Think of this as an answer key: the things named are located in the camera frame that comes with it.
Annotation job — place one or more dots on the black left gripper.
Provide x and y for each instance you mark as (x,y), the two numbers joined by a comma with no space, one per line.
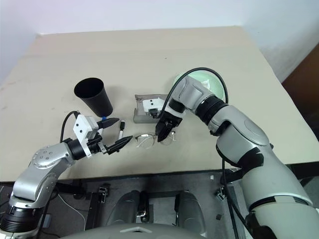
(96,147)

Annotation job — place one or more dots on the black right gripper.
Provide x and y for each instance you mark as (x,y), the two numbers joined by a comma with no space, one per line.
(169,122)

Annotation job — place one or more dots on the clear frame glasses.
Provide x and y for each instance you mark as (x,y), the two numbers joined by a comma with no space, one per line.
(144,142)

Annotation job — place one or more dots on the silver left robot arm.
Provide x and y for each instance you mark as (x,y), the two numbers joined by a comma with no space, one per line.
(37,174)

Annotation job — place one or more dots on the grey glasses case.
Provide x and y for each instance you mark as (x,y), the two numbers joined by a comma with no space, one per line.
(140,117)

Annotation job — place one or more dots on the black cup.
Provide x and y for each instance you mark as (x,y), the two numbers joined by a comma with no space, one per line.
(96,97)

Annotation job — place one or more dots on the white marker with black cap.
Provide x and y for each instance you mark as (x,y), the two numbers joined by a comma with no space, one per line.
(121,130)

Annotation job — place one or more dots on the silver latch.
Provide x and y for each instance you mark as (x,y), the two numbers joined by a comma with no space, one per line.
(220,193)
(102,192)

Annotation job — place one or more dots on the pale green plate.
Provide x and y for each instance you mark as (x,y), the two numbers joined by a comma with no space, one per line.
(214,82)

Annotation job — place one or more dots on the dark rounded grey shape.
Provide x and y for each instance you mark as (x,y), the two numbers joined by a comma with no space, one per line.
(192,211)
(124,209)

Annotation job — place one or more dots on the grey robot torso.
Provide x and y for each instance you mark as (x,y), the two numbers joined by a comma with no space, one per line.
(134,231)

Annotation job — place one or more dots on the brown wooden cabinet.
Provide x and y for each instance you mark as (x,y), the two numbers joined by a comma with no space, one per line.
(304,84)

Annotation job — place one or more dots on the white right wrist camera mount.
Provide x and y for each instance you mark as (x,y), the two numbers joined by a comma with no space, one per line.
(154,103)

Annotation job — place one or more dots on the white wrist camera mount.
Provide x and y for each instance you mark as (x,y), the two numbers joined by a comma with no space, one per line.
(81,132)
(154,103)

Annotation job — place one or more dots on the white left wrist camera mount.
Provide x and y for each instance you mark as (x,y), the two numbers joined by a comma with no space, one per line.
(81,132)

